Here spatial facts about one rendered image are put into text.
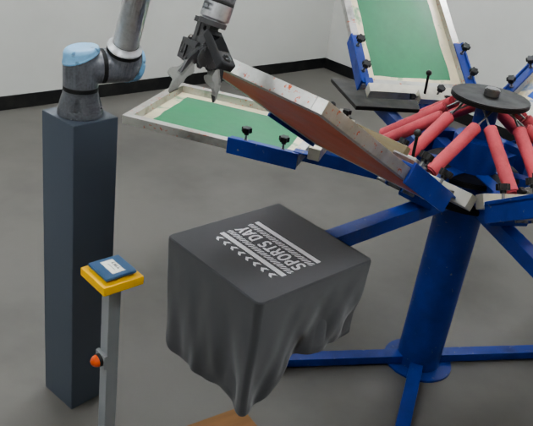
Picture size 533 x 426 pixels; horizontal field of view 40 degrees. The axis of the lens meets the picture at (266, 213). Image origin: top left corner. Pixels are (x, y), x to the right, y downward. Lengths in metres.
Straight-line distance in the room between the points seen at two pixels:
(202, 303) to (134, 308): 1.39
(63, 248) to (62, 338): 0.40
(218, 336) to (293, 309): 0.25
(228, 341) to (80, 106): 0.90
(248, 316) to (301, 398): 1.17
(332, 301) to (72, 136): 0.99
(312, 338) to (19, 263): 2.04
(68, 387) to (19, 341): 0.49
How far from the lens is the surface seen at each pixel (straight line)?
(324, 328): 2.36
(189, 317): 2.34
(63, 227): 2.65
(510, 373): 3.73
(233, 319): 2.16
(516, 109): 2.92
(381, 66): 3.66
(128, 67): 2.48
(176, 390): 3.16
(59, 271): 2.76
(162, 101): 3.42
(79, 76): 2.45
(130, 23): 2.39
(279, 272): 2.19
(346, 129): 1.86
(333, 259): 2.31
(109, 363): 2.28
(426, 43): 3.88
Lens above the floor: 2.09
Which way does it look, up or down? 27 degrees down
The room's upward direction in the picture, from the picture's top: 8 degrees clockwise
